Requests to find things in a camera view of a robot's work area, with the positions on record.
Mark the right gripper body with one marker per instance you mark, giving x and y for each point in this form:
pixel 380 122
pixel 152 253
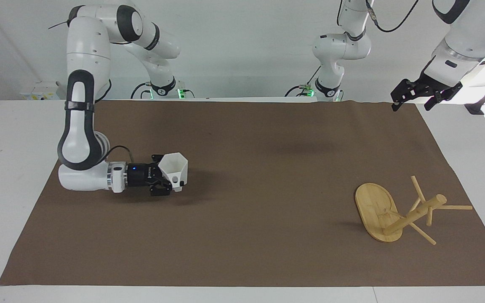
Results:
pixel 139 175

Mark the wooden cup rack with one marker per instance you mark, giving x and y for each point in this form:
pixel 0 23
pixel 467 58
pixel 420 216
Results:
pixel 377 210

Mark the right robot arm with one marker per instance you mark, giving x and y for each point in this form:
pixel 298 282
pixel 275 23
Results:
pixel 78 139

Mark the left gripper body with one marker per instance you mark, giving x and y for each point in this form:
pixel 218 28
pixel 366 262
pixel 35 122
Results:
pixel 433 85

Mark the white angular cup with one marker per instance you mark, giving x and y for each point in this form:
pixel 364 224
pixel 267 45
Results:
pixel 176 168

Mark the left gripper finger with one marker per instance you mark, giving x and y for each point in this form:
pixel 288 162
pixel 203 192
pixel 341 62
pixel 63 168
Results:
pixel 403 93
pixel 446 94

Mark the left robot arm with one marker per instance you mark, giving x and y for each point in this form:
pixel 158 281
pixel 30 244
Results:
pixel 339 50

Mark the white socket box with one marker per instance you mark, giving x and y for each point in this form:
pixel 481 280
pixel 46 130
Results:
pixel 40 90

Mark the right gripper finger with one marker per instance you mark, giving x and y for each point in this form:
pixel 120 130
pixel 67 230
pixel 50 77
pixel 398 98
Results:
pixel 157 160
pixel 161 188

